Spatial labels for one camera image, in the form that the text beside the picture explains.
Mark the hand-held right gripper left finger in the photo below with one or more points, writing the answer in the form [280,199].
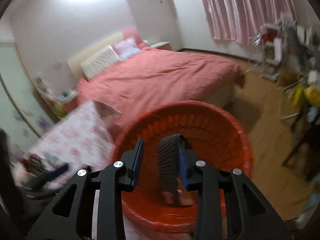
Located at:
[139,160]

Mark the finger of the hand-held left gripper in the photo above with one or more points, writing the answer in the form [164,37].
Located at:
[58,170]

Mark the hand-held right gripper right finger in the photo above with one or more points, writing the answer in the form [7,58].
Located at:
[181,165]

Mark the black dotted cloth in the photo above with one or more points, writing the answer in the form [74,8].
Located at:
[166,160]

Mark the red plastic laundry basket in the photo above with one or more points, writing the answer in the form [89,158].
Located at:
[212,130]

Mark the floral pink tablecloth table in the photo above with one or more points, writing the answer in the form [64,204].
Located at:
[75,135]

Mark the pink nightstand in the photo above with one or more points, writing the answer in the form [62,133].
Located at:
[70,102]

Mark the stack of plush toys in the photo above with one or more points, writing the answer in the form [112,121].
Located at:
[47,95]

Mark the bed with coral duvet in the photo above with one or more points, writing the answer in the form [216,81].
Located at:
[160,80]

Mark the flower print sliding wardrobe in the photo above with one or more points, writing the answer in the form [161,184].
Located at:
[12,85]

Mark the white patterned pillow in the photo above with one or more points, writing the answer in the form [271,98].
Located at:
[100,61]

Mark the pink striped pillow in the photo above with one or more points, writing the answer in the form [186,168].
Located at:
[126,47]

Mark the white nightstand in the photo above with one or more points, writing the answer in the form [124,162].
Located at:
[160,45]

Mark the beige and pink headboard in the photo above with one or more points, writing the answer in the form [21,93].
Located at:
[105,42]

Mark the dark wooden chair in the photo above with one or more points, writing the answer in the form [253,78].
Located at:
[305,140]

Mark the yellow plastic container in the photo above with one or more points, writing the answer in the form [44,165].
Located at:
[310,93]

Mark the pink striped curtain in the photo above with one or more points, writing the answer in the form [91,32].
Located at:
[237,7]

